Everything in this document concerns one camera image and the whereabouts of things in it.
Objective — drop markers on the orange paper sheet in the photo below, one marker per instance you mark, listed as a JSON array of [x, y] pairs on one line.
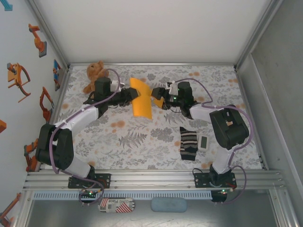
[[142, 104]]

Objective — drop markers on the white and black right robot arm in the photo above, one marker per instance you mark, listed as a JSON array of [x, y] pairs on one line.
[[225, 160]]

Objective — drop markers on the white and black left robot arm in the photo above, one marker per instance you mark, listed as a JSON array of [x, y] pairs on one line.
[[80, 118]]

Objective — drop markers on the brown teddy bear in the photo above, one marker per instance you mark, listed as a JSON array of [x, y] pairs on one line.
[[92, 71]]

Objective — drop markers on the aluminium crossbar behind mat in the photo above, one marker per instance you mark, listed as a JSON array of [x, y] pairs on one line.
[[154, 63]]

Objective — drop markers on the black beige striped sock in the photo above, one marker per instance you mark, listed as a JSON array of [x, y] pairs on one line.
[[188, 144]]

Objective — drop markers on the floral patterned table mat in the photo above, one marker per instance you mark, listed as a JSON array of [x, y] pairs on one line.
[[142, 146]]

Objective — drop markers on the white digital timer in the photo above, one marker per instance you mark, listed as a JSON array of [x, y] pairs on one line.
[[203, 143]]

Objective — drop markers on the blue grey oval sponge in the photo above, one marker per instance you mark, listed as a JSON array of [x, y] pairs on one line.
[[168, 204]]

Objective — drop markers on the red white striped pouch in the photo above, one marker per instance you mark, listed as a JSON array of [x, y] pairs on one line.
[[118, 205]]

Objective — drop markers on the blue orange machine wall sticker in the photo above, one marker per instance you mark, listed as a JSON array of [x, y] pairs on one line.
[[56, 75]]

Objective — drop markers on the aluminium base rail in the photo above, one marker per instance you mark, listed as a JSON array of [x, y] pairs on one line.
[[154, 183]]

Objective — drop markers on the aluminium frame post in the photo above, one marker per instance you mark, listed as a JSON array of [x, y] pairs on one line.
[[48, 33], [258, 33]]

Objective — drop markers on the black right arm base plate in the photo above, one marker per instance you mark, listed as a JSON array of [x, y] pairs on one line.
[[200, 180]]

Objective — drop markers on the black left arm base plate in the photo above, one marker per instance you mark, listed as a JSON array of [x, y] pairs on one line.
[[105, 180]]

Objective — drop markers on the orange claw gripper wall sticker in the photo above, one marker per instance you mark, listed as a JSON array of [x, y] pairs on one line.
[[16, 79]]

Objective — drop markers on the orange block wall sticker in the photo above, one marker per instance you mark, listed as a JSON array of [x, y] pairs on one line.
[[2, 126]]

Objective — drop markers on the blue arrow wall sticker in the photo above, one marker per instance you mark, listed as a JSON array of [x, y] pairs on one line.
[[7, 6]]

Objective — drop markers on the orange tool wall sticker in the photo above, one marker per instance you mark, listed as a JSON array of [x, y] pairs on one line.
[[9, 210]]

